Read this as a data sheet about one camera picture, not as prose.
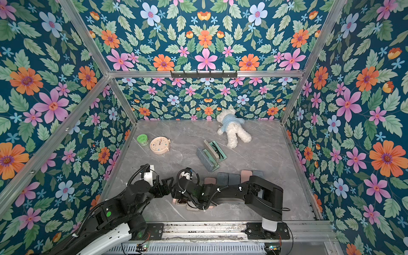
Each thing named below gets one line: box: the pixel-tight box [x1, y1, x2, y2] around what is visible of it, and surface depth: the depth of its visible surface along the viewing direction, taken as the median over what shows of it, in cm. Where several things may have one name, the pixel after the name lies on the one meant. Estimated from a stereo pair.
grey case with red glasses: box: [252, 170, 265, 180], surface depth 93 cm
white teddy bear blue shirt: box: [216, 108, 252, 149], surface depth 108 cm
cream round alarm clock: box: [149, 136, 171, 155], surface depth 106 cm
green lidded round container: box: [136, 133, 149, 147], surface depth 107 cm
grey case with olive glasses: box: [196, 147, 220, 173], surface depth 95 cm
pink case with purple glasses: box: [240, 169, 254, 184], surface depth 93 cm
